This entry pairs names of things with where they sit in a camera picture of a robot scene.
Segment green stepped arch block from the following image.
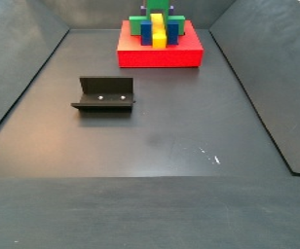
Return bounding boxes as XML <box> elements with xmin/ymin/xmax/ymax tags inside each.
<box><xmin>127</xmin><ymin>0</ymin><xmax>185</xmax><ymax>35</ymax></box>

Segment black angled fixture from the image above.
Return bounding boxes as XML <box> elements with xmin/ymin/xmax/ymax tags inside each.
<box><xmin>71</xmin><ymin>76</ymin><xmax>134</xmax><ymax>111</ymax></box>

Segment red base board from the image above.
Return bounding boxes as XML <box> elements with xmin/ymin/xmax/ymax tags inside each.
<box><xmin>116</xmin><ymin>20</ymin><xmax>205</xmax><ymax>68</ymax></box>

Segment yellow long bar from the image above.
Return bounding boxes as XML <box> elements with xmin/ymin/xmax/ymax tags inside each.
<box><xmin>150</xmin><ymin>14</ymin><xmax>167</xmax><ymax>49</ymax></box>

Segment blue block left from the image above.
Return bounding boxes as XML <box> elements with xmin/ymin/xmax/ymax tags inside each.
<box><xmin>141</xmin><ymin>20</ymin><xmax>153</xmax><ymax>46</ymax></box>

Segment blue block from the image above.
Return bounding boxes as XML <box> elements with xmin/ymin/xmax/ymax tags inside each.
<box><xmin>167</xmin><ymin>20</ymin><xmax>178</xmax><ymax>45</ymax></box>
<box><xmin>141</xmin><ymin>20</ymin><xmax>153</xmax><ymax>46</ymax></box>

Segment blue block right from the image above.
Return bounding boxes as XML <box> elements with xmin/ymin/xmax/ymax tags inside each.
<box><xmin>167</xmin><ymin>20</ymin><xmax>178</xmax><ymax>45</ymax></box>

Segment purple block left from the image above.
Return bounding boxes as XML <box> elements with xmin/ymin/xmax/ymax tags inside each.
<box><xmin>139</xmin><ymin>5</ymin><xmax>146</xmax><ymax>16</ymax></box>

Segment purple block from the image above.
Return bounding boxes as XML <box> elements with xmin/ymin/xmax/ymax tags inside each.
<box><xmin>169</xmin><ymin>5</ymin><xmax>175</xmax><ymax>16</ymax></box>
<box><xmin>139</xmin><ymin>5</ymin><xmax>146</xmax><ymax>16</ymax></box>

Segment purple block right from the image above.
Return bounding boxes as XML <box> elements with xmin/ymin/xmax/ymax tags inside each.
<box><xmin>169</xmin><ymin>5</ymin><xmax>175</xmax><ymax>16</ymax></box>

